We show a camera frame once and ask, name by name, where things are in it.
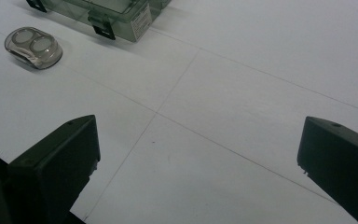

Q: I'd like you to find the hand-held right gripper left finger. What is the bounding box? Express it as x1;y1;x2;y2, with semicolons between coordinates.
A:
7;114;102;224

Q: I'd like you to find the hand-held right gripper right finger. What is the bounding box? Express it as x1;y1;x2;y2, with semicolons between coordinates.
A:
296;116;358;224

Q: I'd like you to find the small clear two-well case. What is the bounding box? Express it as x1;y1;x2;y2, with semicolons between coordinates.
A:
4;26;63;70

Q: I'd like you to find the clear green plastic storage box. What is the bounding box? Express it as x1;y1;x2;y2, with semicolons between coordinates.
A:
25;0;172;43

